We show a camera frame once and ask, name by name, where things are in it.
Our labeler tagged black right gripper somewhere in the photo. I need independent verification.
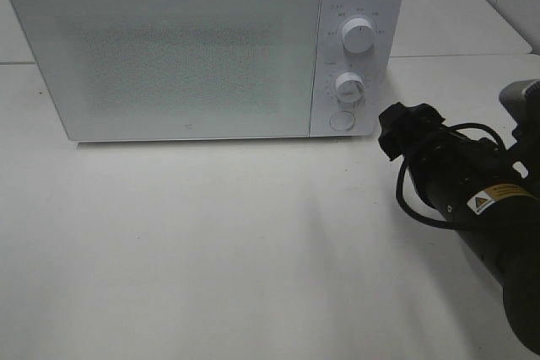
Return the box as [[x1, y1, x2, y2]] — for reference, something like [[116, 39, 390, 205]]
[[378, 102, 448, 161]]

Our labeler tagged round door release button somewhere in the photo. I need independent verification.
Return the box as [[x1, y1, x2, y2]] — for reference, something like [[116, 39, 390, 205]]
[[329, 111, 355, 132]]

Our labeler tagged white microwave door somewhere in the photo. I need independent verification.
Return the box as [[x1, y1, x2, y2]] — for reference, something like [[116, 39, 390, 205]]
[[10, 0, 319, 142]]

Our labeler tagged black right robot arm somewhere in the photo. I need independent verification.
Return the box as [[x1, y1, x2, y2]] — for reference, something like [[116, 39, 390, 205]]
[[379, 103, 539, 353]]

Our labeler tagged lower white timer knob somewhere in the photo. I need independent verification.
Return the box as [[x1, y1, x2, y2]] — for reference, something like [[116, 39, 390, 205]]
[[335, 73, 365, 104]]

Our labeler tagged upper white power knob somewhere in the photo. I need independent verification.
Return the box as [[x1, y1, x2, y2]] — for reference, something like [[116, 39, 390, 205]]
[[341, 16, 375, 54]]

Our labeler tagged white microwave oven body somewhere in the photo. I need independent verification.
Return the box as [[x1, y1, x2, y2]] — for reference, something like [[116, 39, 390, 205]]
[[3, 0, 408, 144]]

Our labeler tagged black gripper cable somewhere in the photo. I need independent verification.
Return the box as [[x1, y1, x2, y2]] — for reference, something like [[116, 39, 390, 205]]
[[395, 122, 507, 230]]

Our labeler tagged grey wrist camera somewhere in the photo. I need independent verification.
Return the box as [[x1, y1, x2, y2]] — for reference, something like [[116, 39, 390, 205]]
[[499, 79, 539, 132]]

